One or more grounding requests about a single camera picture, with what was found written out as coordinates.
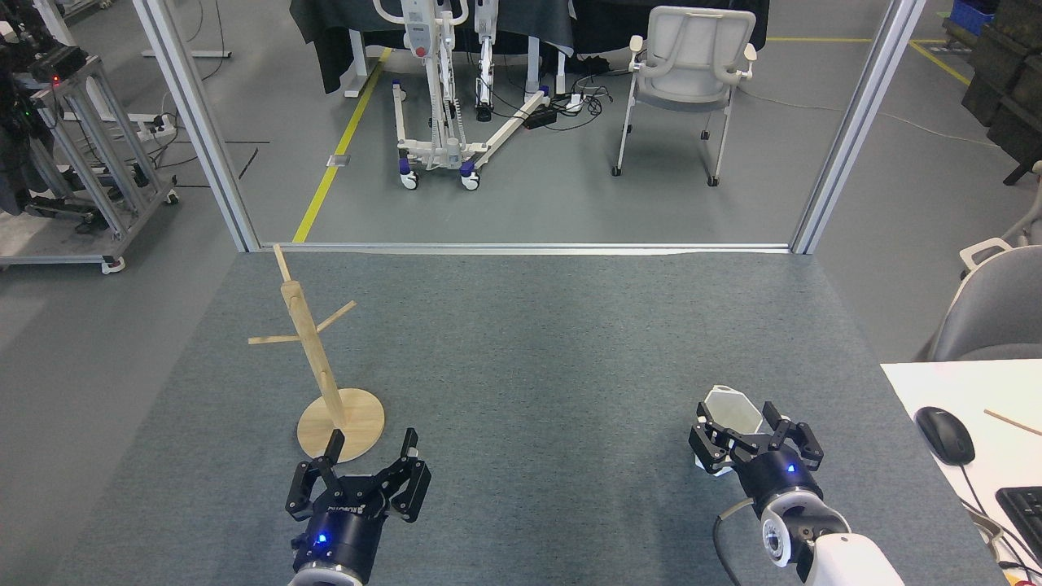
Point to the black keyboard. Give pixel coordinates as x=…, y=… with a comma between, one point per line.
x=1026, y=517

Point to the black power strip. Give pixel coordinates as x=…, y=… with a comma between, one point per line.
x=540, y=119

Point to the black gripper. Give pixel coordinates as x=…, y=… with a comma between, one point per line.
x=777, y=480
x=343, y=532

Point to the white wheeled lift stand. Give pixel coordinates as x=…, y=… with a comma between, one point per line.
x=431, y=81

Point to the white folding chair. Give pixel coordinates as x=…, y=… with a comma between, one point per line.
x=688, y=65

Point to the thin wooden stick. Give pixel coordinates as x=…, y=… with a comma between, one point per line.
x=1013, y=422

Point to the white faceted cup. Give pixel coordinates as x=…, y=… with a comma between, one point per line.
x=737, y=411

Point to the grey metal equipment cart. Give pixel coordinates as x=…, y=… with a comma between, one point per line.
x=89, y=163

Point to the silver frame rail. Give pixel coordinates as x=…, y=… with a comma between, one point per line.
x=521, y=247

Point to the silver frame post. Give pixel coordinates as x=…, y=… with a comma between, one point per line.
x=195, y=122
x=855, y=130

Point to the black computer mouse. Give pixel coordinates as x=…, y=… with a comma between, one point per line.
x=946, y=435

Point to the grey office chair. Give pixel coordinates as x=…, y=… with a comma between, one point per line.
x=997, y=313

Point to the black table cloth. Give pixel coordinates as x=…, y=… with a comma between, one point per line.
x=326, y=41

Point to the white desk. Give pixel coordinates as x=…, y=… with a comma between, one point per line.
x=977, y=387

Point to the dark stacked crates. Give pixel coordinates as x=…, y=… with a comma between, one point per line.
x=1009, y=81

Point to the blue plastic bin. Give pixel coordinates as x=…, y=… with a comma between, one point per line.
x=973, y=16

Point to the metal floor plate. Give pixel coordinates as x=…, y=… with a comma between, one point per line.
x=339, y=160

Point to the white power strip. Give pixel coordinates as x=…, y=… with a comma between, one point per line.
x=572, y=102

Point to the wooden cup rack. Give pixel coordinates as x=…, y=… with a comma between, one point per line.
x=342, y=419

